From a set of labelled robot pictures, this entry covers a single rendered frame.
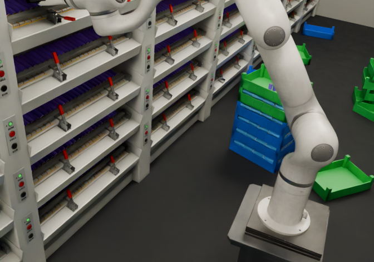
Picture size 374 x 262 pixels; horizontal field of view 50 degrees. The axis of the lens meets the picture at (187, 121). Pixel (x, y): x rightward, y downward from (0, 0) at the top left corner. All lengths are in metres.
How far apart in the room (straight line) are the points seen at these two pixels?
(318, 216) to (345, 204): 0.61
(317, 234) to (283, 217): 0.14
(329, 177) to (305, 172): 0.98
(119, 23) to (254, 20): 0.35
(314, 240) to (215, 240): 0.49
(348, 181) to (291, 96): 1.20
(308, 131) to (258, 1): 0.42
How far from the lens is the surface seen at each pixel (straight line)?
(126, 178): 2.00
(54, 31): 1.27
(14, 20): 1.23
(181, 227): 1.84
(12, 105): 1.23
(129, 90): 1.69
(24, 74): 1.32
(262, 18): 1.03
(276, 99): 2.02
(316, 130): 1.23
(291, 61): 1.16
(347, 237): 2.01
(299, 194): 1.39
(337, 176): 2.33
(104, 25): 1.10
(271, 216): 1.48
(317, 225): 1.55
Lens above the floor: 1.34
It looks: 32 degrees down
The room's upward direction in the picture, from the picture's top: 5 degrees clockwise
